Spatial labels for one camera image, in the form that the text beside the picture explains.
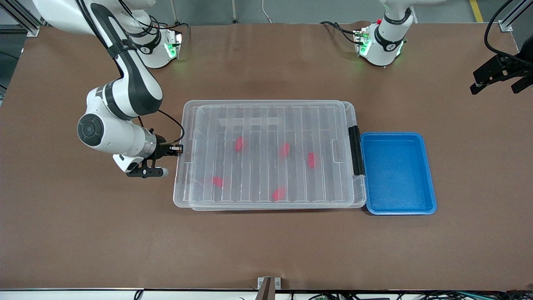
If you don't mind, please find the clear ribbed box lid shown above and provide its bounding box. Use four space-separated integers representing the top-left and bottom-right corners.
173 100 354 210

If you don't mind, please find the black box latch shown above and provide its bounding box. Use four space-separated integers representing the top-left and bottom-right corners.
349 126 365 176

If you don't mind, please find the clear plastic storage box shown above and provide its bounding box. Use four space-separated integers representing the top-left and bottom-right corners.
189 101 367 211

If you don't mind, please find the brown table cover mat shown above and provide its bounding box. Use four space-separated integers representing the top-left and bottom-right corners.
0 21 533 291

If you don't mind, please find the blue plastic tray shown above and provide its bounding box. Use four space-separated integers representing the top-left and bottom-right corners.
360 132 438 216

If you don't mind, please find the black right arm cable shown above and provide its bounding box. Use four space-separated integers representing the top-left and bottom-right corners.
75 0 185 145

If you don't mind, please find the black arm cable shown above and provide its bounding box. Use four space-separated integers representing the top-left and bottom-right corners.
484 0 521 63
75 0 185 145

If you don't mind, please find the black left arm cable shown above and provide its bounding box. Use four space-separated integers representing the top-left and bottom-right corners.
484 0 521 63

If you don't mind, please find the aluminium frame profile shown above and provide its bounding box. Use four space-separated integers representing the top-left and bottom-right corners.
0 0 42 37
498 0 533 33

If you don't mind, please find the black base cable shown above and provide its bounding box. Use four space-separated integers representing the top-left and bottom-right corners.
320 21 359 44
160 21 190 32

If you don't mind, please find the metal table edge bracket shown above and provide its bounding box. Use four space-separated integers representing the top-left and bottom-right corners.
257 277 281 300

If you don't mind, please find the teal cable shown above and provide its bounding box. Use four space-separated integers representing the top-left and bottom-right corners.
454 292 511 299

